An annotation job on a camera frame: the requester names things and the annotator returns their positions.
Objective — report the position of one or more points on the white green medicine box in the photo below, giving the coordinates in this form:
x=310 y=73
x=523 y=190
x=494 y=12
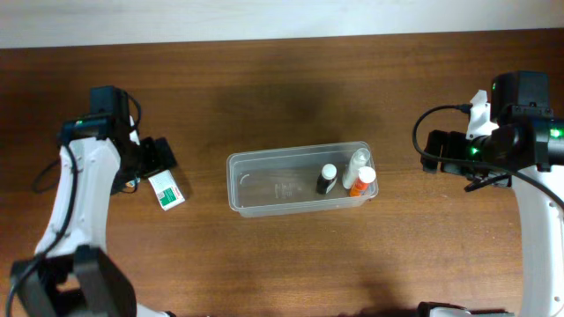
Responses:
x=166 y=190

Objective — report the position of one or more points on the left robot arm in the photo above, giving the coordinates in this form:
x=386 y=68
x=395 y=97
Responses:
x=101 y=154

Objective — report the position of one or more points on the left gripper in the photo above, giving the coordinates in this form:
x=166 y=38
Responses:
x=155 y=155

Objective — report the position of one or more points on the orange tube white cap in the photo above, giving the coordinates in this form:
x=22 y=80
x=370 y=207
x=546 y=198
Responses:
x=366 y=176

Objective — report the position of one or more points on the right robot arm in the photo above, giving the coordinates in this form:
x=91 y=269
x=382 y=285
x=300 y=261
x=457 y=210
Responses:
x=513 y=140

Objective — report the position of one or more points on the white spray bottle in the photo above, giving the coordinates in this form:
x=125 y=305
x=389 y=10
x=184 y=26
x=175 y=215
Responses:
x=359 y=159

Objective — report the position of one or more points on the small jar gold lid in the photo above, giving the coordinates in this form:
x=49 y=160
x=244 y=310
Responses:
x=131 y=186

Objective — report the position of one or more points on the dark syrup bottle white cap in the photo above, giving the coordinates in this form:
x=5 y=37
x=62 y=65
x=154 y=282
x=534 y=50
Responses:
x=326 y=179

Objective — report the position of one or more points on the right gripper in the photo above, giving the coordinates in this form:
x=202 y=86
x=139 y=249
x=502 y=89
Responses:
x=452 y=152

